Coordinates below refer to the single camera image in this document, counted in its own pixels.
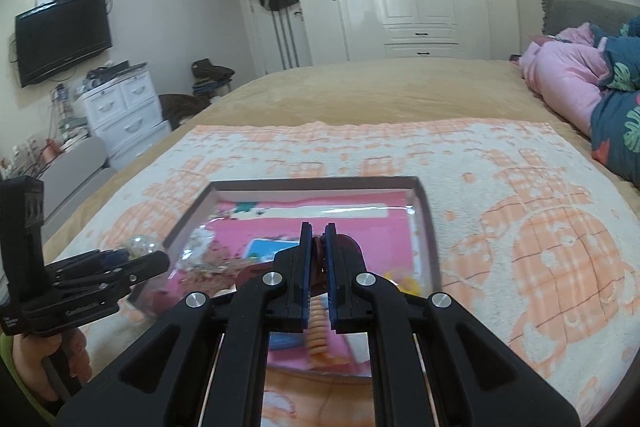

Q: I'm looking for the bed with beige sheet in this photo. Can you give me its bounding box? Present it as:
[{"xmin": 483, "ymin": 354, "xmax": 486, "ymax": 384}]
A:
[{"xmin": 42, "ymin": 57, "xmax": 640, "ymax": 427}]

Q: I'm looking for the small clear plastic bag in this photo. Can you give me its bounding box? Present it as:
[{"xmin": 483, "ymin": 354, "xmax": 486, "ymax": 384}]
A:
[{"xmin": 182, "ymin": 227, "xmax": 216, "ymax": 263}]

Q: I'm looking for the grey pillow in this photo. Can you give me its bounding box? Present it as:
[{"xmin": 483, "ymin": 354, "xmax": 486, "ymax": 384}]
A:
[{"xmin": 541, "ymin": 0, "xmax": 640, "ymax": 38}]

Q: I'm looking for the person's left hand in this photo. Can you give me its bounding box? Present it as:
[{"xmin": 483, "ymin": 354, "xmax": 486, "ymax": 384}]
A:
[{"xmin": 11, "ymin": 331, "xmax": 93, "ymax": 404}]

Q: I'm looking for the pink quilt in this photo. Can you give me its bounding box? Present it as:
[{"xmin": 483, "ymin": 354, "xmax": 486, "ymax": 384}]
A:
[{"xmin": 517, "ymin": 23, "xmax": 616, "ymax": 135}]

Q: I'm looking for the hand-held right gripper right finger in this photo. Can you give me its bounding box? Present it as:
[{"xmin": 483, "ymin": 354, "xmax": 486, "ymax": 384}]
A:
[{"xmin": 322, "ymin": 222, "xmax": 576, "ymax": 427}]

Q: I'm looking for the clutter on drawer cabinet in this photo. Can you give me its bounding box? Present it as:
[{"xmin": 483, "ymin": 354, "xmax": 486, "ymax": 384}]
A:
[{"xmin": 82, "ymin": 61, "xmax": 148, "ymax": 90}]

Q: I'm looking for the clear yellowish bottle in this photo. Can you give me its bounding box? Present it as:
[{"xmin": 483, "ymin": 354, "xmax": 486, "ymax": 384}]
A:
[{"xmin": 122, "ymin": 234, "xmax": 156, "ymax": 258}]

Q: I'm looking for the brown cardboard box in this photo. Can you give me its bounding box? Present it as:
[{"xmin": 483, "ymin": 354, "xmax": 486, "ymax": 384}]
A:
[{"xmin": 127, "ymin": 176, "xmax": 443, "ymax": 380}]

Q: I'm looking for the pile of dark clothes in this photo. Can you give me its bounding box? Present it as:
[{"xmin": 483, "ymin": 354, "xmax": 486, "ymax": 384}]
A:
[{"xmin": 191, "ymin": 58, "xmax": 236, "ymax": 96}]

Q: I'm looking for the white drawer cabinet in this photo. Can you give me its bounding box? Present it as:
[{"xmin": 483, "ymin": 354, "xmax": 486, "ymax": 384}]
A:
[{"xmin": 75, "ymin": 62, "xmax": 172, "ymax": 158}]

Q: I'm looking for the cluttered small shelf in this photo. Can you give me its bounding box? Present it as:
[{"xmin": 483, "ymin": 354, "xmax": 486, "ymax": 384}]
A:
[{"xmin": 50, "ymin": 82, "xmax": 91, "ymax": 142}]

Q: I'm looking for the pink book with blue label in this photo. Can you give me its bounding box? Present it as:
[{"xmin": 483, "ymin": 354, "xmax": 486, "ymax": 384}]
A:
[{"xmin": 200, "ymin": 202, "xmax": 426, "ymax": 373}]

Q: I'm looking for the person's left forearm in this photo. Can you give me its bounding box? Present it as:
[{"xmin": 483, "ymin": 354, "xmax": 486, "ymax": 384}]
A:
[{"xmin": 0, "ymin": 334, "xmax": 56, "ymax": 427}]

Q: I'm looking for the dark brown bundle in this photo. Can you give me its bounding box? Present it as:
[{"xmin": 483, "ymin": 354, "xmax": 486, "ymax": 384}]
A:
[{"xmin": 159, "ymin": 93, "xmax": 211, "ymax": 130}]

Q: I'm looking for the yellow bangle in clear wrap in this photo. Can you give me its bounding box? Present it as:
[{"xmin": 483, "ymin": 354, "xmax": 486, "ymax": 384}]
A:
[{"xmin": 382, "ymin": 271, "xmax": 426, "ymax": 295}]

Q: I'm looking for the white door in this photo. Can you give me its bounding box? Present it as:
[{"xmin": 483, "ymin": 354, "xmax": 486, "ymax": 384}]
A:
[{"xmin": 240, "ymin": 0, "xmax": 313, "ymax": 75}]

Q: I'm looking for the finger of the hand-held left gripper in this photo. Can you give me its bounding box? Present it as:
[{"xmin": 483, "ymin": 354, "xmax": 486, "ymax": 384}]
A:
[
  {"xmin": 47, "ymin": 248, "xmax": 128, "ymax": 280},
  {"xmin": 55, "ymin": 251, "xmax": 171, "ymax": 295}
]

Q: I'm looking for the brown dotted scrunchie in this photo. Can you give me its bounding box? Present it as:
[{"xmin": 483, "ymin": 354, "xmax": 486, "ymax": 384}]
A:
[{"xmin": 197, "ymin": 247, "xmax": 241, "ymax": 288}]

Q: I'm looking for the maroon slotted hair accessory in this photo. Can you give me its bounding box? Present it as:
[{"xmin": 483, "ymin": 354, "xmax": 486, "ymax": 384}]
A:
[{"xmin": 234, "ymin": 234, "xmax": 328, "ymax": 300}]

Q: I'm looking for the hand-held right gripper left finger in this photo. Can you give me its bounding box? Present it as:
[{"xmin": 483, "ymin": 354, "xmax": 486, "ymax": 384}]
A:
[{"xmin": 55, "ymin": 221, "xmax": 315, "ymax": 427}]

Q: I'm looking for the grey bench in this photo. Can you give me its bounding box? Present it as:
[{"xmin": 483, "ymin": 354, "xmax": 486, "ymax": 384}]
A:
[{"xmin": 37, "ymin": 137, "xmax": 118, "ymax": 228}]

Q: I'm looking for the black wall television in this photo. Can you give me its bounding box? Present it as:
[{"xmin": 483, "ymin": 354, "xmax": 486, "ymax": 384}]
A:
[{"xmin": 14, "ymin": 0, "xmax": 113, "ymax": 88}]

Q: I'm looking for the beige spiral hair claw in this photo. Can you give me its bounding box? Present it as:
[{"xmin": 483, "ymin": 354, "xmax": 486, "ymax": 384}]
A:
[{"xmin": 306, "ymin": 297, "xmax": 332, "ymax": 370}]

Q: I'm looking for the orange and white blanket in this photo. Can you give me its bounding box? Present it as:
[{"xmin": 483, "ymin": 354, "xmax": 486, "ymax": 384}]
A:
[{"xmin": 42, "ymin": 121, "xmax": 640, "ymax": 427}]

